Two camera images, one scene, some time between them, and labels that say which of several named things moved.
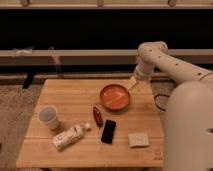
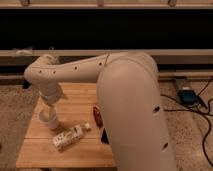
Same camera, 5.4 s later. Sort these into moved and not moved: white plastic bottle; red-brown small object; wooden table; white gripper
Moved: white gripper
Not moved: red-brown small object; wooden table; white plastic bottle
